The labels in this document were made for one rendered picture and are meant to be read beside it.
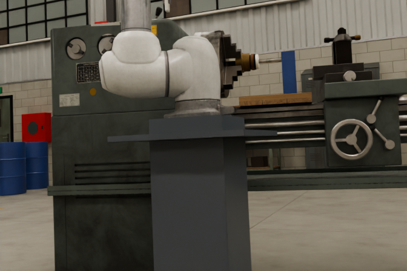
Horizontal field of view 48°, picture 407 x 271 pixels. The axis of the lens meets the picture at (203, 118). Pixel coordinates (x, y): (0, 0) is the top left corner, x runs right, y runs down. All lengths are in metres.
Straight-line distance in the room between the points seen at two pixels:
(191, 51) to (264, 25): 7.64
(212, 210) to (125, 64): 0.53
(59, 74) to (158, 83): 0.74
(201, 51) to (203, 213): 0.51
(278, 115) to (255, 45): 7.20
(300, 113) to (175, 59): 0.68
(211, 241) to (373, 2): 7.75
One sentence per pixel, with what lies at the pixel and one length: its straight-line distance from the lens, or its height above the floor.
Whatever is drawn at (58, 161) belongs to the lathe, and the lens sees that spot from 2.09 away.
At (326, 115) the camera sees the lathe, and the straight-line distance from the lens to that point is 1.83.
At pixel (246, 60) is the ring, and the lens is 2.08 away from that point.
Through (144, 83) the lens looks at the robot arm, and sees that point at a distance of 1.45.
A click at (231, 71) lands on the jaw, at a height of 1.03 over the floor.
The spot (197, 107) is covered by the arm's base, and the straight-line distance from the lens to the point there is 1.46.
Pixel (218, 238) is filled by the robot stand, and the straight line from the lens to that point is 1.41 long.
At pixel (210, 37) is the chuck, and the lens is 2.05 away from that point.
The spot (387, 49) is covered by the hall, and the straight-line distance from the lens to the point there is 8.65.
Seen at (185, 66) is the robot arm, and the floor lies 0.96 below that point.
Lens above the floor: 0.71
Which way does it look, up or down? 3 degrees up
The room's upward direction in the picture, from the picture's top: 3 degrees counter-clockwise
